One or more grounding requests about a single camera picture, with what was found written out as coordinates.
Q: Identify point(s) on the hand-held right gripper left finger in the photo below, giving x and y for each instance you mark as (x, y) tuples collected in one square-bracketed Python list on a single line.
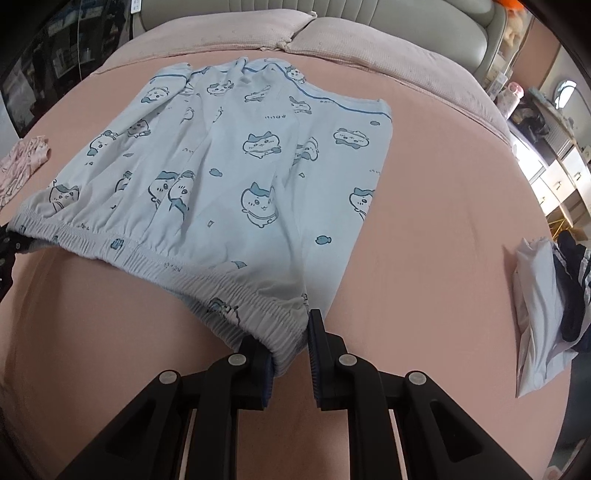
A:
[(265, 374)]

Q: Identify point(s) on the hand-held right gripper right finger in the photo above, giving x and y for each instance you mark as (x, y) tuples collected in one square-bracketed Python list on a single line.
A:
[(315, 360)]

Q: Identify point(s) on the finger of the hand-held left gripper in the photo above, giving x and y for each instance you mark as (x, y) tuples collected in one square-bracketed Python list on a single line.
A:
[(13, 241)]

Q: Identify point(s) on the light blue printed pajama pants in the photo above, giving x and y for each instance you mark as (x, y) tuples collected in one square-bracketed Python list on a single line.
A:
[(207, 161)]

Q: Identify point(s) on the pink patterned garment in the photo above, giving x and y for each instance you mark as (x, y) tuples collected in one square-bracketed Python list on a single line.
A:
[(21, 161)]

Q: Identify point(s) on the pink bed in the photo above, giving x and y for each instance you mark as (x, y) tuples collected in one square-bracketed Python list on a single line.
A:
[(438, 240)]

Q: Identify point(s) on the dark glass cabinet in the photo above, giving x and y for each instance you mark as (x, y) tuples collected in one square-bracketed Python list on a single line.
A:
[(51, 60)]

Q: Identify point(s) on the pink pillow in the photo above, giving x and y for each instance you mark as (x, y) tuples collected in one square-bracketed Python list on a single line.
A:
[(207, 32), (392, 60)]

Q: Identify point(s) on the white dresser with drawers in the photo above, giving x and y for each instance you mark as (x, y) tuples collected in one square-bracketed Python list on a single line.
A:
[(565, 166)]

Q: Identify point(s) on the black bag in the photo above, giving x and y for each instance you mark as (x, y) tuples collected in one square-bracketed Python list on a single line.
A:
[(531, 115)]

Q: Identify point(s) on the pink and white bottle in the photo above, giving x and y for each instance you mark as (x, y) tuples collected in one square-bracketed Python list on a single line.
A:
[(511, 99)]

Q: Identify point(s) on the grey padded headboard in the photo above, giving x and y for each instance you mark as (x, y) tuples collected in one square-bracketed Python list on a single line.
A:
[(415, 21)]

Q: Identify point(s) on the rounded vanity mirror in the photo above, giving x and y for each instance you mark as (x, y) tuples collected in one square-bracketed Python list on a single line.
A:
[(565, 92)]

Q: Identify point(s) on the cream plush toy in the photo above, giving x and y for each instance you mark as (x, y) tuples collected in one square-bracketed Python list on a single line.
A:
[(515, 27)]

